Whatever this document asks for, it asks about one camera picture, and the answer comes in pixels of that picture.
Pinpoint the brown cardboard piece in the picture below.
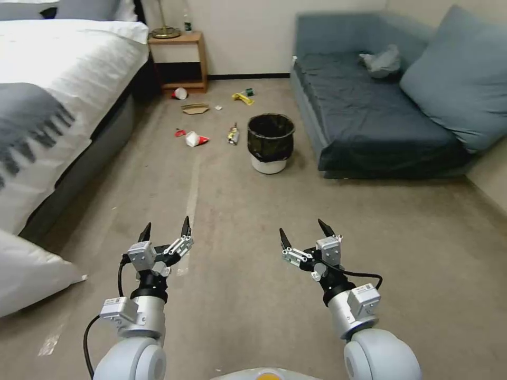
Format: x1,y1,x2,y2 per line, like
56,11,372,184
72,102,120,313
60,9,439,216
181,102,210,116

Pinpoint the bed with white duvet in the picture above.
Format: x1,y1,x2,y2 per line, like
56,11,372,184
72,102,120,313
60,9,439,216
0,0,151,243

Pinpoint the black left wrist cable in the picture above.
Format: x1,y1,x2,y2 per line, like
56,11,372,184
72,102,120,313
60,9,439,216
82,254,133,375

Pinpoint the white pillow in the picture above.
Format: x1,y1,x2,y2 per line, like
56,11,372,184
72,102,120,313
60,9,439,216
0,229,88,318

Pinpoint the brass lamp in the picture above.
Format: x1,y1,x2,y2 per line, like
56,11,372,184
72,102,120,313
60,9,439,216
152,0,182,40

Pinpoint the blue sofa cushion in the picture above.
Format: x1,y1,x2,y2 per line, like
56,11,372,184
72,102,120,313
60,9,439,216
399,4,507,154

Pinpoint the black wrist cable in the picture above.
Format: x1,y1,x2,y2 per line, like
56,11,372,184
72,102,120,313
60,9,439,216
82,254,133,375
324,260,384,291

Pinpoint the blue-grey sofa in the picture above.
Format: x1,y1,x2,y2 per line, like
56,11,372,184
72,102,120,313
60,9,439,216
289,12,507,181

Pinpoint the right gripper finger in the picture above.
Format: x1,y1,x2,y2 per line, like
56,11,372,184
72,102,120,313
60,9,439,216
317,218,343,243
279,227,317,265

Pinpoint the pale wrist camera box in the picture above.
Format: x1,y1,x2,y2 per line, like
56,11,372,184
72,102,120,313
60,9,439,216
316,236,343,265
126,240,155,274

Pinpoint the white trash can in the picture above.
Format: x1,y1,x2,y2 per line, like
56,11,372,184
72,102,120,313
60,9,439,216
251,152,289,175

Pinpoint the wooden nightstand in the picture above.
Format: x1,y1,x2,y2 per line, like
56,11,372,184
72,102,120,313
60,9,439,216
147,31,209,95

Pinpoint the black bin liner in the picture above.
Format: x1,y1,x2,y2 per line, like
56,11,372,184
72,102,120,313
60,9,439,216
247,113,297,163

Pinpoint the white robot front shell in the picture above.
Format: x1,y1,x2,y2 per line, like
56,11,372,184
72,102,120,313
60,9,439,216
213,367,304,380

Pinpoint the grey pillow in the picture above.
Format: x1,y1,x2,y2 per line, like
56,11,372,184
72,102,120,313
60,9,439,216
52,0,124,21

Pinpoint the grey fringed throw blanket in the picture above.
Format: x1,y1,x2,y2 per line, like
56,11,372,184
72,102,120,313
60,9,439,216
0,82,77,187

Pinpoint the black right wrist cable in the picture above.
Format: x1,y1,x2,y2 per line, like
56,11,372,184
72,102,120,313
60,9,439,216
324,260,384,291

